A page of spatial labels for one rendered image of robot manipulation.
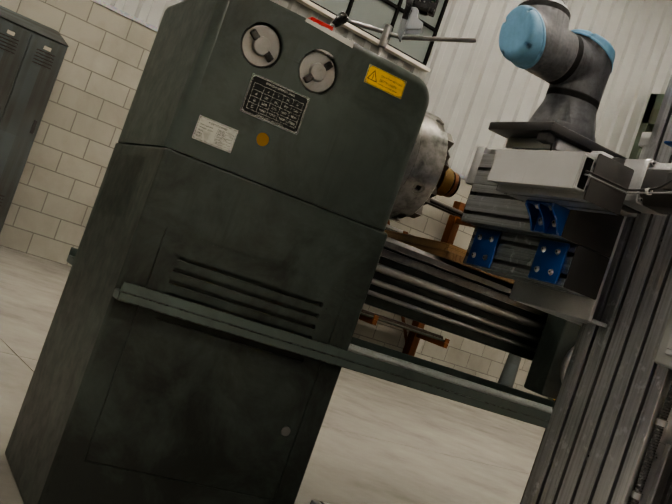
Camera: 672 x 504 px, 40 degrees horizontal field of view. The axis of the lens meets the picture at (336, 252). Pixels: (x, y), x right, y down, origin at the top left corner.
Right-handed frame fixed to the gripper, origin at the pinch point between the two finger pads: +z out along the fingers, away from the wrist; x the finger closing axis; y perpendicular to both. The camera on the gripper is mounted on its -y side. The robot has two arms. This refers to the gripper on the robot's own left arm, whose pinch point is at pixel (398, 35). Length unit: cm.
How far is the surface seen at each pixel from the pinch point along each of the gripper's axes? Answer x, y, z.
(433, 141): -0.7, 17.4, 24.6
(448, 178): 15.7, 24.7, 30.0
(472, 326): 15, 43, 67
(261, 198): -33, -16, 56
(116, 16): 597, -296, -120
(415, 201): 2.7, 17.8, 40.7
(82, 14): 579, -320, -108
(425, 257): 2, 25, 54
